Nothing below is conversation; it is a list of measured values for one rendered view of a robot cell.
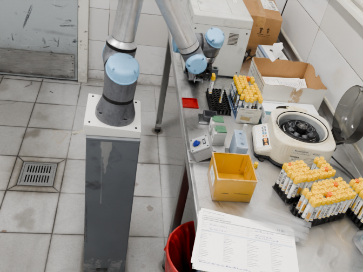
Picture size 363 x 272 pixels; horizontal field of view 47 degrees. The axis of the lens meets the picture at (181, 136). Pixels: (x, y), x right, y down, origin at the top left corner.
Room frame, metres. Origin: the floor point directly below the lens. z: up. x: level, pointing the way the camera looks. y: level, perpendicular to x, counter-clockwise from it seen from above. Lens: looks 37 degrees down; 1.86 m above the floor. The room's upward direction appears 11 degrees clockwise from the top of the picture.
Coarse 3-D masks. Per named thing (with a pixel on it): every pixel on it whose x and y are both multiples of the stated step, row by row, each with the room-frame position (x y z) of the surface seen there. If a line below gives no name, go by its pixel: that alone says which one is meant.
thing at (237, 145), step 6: (234, 132) 1.25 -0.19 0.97; (240, 132) 1.25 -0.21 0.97; (234, 138) 1.22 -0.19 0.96; (240, 138) 1.22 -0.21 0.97; (234, 144) 1.20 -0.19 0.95; (240, 144) 1.18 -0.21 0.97; (246, 144) 1.19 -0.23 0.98; (228, 150) 1.25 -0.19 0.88; (234, 150) 1.18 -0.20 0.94; (240, 150) 1.16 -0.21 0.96; (246, 150) 1.17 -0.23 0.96
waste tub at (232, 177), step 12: (216, 156) 1.11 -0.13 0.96; (228, 156) 1.12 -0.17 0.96; (240, 156) 1.12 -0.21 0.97; (216, 168) 1.03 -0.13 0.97; (228, 168) 1.12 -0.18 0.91; (240, 168) 1.13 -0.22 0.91; (252, 168) 1.07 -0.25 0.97; (216, 180) 0.99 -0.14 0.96; (228, 180) 0.98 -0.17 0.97; (240, 180) 0.99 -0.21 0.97; (252, 180) 1.00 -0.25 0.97; (216, 192) 0.98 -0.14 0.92; (228, 192) 0.99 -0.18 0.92; (240, 192) 1.00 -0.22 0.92; (252, 192) 1.00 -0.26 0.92
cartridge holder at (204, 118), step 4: (204, 112) 1.43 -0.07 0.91; (208, 112) 1.45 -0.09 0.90; (212, 112) 1.45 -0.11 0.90; (216, 112) 1.45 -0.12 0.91; (200, 116) 1.43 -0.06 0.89; (204, 116) 1.40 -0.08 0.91; (208, 116) 1.44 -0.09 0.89; (212, 116) 1.45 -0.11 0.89; (200, 120) 1.40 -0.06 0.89; (204, 120) 1.40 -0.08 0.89; (208, 120) 1.40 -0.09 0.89
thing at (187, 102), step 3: (183, 99) 1.55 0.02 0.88; (186, 99) 1.55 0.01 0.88; (189, 99) 1.56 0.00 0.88; (192, 99) 1.56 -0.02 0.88; (195, 99) 1.56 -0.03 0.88; (183, 102) 1.52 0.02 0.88; (186, 102) 1.53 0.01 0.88; (189, 102) 1.54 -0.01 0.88; (192, 102) 1.54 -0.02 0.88; (195, 102) 1.55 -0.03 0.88; (183, 105) 1.49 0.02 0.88; (186, 105) 1.51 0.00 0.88; (189, 105) 1.51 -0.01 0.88; (192, 105) 1.52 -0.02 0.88; (195, 105) 1.52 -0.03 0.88
